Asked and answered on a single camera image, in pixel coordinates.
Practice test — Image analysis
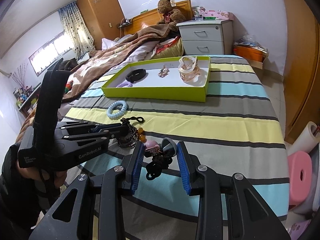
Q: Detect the dark beaded bracelet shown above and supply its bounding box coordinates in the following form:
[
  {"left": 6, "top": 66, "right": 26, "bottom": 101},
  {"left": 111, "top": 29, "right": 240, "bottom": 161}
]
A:
[{"left": 117, "top": 116, "right": 146, "bottom": 149}]

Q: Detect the black wristband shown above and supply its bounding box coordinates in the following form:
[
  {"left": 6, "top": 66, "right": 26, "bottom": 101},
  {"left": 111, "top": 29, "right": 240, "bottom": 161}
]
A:
[{"left": 126, "top": 69, "right": 146, "bottom": 83}]

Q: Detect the translucent pink hair claw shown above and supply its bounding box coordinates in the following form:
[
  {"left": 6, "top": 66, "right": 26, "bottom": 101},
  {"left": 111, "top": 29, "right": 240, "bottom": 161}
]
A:
[{"left": 178, "top": 56, "right": 201, "bottom": 86}]

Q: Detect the left hand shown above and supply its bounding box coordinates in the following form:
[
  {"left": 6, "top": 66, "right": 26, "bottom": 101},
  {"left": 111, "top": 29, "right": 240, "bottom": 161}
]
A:
[{"left": 16, "top": 161, "right": 67, "bottom": 188}]

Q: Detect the striped tablecloth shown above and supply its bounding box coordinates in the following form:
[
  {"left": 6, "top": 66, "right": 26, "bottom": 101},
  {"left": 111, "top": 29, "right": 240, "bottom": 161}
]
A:
[{"left": 57, "top": 54, "right": 291, "bottom": 240}]

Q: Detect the green shallow tray box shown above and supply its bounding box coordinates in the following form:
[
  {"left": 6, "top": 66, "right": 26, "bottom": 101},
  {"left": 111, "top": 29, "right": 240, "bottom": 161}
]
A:
[{"left": 101, "top": 56, "right": 210, "bottom": 102}]

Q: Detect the brown fleece blanket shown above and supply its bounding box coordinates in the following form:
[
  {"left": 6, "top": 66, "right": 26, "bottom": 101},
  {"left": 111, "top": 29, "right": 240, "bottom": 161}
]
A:
[{"left": 19, "top": 24, "right": 180, "bottom": 136}]

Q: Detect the pink plastic stool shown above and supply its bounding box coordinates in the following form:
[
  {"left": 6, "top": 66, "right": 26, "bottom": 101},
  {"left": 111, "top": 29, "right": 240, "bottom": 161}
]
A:
[{"left": 287, "top": 151, "right": 312, "bottom": 209}]

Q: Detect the patterned window curtain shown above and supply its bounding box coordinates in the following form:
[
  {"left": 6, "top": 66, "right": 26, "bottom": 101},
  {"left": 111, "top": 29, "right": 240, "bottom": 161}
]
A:
[{"left": 58, "top": 1, "right": 95, "bottom": 60}]

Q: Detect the white paper roll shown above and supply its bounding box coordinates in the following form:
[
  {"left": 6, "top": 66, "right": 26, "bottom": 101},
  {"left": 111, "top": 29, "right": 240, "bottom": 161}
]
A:
[{"left": 287, "top": 121, "right": 319, "bottom": 155}]

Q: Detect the lilac floral duvet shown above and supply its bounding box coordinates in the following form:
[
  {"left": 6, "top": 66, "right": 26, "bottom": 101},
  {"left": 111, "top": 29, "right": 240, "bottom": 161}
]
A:
[{"left": 101, "top": 38, "right": 159, "bottom": 62}]

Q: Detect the orange storage box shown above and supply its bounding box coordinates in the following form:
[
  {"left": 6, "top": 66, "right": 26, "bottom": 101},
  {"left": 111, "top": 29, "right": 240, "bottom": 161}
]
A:
[{"left": 233, "top": 45, "right": 268, "bottom": 62}]

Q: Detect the grey three drawer nightstand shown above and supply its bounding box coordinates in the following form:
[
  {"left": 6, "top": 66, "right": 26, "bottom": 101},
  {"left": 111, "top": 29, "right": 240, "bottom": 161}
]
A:
[{"left": 177, "top": 20, "right": 234, "bottom": 55}]

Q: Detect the tall wooden cabinet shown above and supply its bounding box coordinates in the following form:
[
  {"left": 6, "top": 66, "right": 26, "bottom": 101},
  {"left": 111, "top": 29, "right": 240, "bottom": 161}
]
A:
[{"left": 76, "top": 0, "right": 124, "bottom": 50}]

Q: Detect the brown teddy bear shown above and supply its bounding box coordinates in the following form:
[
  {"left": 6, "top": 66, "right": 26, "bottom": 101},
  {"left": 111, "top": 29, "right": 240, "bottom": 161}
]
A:
[{"left": 157, "top": 0, "right": 186, "bottom": 32}]

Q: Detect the wooden bed headboard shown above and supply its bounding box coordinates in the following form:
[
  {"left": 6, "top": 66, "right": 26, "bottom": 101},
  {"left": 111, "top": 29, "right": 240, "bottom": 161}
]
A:
[{"left": 121, "top": 0, "right": 194, "bottom": 35}]

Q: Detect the pink floral box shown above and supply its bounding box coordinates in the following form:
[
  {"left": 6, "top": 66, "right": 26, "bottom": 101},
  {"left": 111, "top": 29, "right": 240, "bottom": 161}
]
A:
[{"left": 193, "top": 7, "right": 234, "bottom": 21}]

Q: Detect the blue spiral hair tie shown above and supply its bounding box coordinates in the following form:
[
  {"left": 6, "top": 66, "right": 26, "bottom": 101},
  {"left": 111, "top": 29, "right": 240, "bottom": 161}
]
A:
[{"left": 106, "top": 100, "right": 129, "bottom": 119}]

